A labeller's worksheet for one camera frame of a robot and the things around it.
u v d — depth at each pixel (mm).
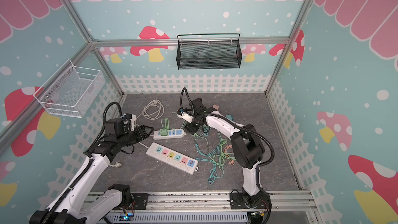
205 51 943
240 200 740
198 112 711
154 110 1092
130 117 729
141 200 746
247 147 499
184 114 811
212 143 943
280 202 741
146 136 708
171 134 961
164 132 918
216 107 1121
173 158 852
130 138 670
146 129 721
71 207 402
